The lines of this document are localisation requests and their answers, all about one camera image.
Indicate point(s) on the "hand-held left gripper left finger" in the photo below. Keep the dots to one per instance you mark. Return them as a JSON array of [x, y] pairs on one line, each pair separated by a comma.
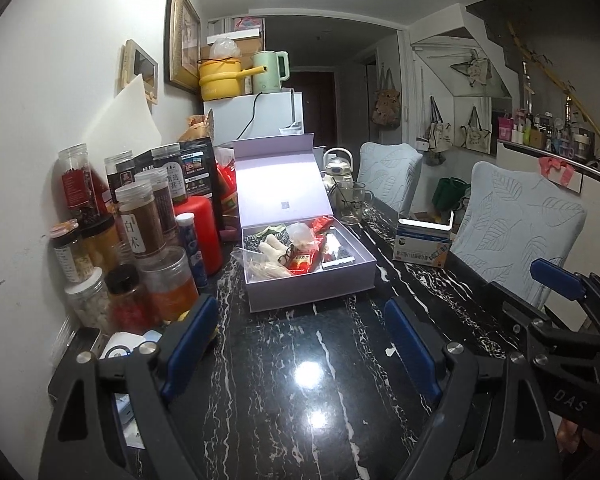
[[190, 345]]

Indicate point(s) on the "dark jar white label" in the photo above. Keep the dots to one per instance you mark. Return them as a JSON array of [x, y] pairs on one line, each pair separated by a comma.
[[172, 175]]

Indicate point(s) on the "blue and white carton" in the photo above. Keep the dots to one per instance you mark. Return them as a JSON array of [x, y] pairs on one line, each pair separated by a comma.
[[422, 247]]

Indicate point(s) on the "chair with leaf-pattern cover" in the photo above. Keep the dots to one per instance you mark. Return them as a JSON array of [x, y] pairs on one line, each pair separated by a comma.
[[520, 230], [390, 175]]

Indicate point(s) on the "clear jar orange contents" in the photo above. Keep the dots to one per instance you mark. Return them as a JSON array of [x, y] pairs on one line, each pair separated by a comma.
[[170, 290]]

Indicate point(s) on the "clear jar red label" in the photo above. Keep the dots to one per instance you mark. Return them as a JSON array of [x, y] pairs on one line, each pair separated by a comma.
[[80, 180]]

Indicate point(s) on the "pale green electric kettle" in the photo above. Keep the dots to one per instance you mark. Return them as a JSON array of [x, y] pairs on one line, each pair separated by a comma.
[[270, 72]]

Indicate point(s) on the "glass mug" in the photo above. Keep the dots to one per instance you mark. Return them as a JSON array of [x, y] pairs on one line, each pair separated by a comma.
[[352, 205]]

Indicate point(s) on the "red snack packet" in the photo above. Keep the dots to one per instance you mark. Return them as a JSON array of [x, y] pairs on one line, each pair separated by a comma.
[[324, 224]]

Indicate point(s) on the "pale green packet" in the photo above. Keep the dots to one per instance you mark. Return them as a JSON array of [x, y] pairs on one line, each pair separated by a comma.
[[271, 230]]

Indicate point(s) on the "yellow pot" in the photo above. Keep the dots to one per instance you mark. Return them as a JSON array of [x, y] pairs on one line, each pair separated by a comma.
[[220, 80]]

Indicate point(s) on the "clear jar dark label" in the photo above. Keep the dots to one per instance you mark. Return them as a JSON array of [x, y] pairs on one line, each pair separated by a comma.
[[117, 175]]

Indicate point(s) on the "framed picture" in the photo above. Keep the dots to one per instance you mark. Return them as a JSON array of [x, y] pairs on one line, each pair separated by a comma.
[[182, 35]]

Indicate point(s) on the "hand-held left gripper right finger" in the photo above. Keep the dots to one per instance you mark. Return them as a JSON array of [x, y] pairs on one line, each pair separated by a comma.
[[412, 350]]

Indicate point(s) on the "white fridge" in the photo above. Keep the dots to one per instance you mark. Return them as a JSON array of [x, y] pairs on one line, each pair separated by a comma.
[[275, 115]]

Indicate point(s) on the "jar of nuts white label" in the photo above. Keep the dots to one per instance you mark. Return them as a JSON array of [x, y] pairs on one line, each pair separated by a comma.
[[70, 255]]

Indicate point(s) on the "green bag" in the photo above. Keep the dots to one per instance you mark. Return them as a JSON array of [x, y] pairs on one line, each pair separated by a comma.
[[450, 192]]

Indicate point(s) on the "white plush toy with glasses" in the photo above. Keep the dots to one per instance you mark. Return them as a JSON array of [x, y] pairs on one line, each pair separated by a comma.
[[272, 250]]

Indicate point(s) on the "silver flat case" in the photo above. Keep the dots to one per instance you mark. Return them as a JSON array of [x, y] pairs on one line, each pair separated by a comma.
[[75, 355]]

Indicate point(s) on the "jar of white pieces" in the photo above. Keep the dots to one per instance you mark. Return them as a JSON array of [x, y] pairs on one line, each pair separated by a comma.
[[87, 302]]

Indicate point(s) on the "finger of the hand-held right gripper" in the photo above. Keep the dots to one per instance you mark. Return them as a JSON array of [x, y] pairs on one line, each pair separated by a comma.
[[555, 277], [525, 322]]

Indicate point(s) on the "cardboard box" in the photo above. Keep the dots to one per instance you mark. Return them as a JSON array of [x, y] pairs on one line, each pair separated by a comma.
[[250, 35]]

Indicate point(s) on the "white printed tote bag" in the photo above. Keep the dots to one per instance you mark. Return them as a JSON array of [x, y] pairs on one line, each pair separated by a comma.
[[472, 70], [476, 135], [439, 132]]

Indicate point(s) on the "black-lid jar yellow contents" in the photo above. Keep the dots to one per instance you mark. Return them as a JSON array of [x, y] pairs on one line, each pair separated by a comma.
[[100, 245]]

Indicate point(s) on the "wall intercom monitor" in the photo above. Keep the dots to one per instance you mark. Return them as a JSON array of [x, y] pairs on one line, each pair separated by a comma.
[[142, 70]]

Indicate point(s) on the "clear bag of beige strands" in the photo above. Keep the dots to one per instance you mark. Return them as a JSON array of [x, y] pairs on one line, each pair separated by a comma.
[[260, 270]]

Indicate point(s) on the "blue tablet tube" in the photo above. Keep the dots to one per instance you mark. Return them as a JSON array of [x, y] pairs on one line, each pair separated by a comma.
[[192, 255]]

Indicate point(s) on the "brown powder jar dark label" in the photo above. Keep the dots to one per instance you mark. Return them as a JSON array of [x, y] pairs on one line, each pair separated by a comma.
[[162, 200]]

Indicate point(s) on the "lavender gift box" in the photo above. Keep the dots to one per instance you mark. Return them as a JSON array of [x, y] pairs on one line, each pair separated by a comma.
[[280, 185]]

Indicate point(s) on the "bamboo stalk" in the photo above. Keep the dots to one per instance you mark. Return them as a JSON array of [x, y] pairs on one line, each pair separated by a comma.
[[555, 72]]

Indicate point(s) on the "brown tote bag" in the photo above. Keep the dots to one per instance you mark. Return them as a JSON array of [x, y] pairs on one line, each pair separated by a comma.
[[386, 107]]

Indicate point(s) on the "dark wooden door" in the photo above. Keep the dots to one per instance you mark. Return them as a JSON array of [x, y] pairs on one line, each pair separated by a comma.
[[320, 110]]

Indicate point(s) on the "black-lid jar red contents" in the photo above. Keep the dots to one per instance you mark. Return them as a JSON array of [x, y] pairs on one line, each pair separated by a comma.
[[127, 305]]

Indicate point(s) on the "pink bow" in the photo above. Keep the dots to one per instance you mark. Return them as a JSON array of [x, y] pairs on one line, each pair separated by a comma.
[[555, 169]]

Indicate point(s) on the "clear plastic bag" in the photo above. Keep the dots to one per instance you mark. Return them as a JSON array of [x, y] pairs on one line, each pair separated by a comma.
[[225, 49]]

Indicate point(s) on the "checkered lace-trimmed cloth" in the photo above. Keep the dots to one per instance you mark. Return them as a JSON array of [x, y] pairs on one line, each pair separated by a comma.
[[252, 241]]

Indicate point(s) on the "row of cosmetic bottles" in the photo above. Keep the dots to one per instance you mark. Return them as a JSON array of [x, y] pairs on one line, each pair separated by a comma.
[[555, 135]]

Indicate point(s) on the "brown powder jar white label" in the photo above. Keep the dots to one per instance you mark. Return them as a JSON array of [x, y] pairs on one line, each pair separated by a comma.
[[140, 225]]

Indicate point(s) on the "brown paper bag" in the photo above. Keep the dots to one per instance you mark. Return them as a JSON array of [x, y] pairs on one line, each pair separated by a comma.
[[195, 129]]

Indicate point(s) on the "black product box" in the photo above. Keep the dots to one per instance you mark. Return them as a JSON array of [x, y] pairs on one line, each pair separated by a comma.
[[202, 170]]

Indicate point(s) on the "person's right hand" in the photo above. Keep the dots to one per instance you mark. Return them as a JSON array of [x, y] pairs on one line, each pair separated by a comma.
[[572, 437]]

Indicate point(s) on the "red and green packet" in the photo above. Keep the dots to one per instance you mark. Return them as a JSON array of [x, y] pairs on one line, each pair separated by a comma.
[[302, 262]]

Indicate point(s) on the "clear zip bag white contents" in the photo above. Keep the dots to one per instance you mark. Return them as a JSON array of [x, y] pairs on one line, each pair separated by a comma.
[[300, 235]]

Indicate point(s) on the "glass teapot white lid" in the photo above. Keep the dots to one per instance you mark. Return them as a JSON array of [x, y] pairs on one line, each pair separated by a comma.
[[337, 167]]

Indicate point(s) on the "white power bank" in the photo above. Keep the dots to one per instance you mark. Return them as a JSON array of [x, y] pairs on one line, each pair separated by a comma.
[[122, 345]]

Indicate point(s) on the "red cylinder can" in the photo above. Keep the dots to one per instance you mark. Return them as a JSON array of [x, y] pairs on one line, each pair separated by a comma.
[[205, 235]]

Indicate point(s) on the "red packaging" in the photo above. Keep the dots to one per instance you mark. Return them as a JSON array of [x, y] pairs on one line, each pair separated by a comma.
[[227, 195]]

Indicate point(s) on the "white foam board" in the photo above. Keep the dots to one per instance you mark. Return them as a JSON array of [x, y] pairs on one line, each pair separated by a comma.
[[125, 120]]

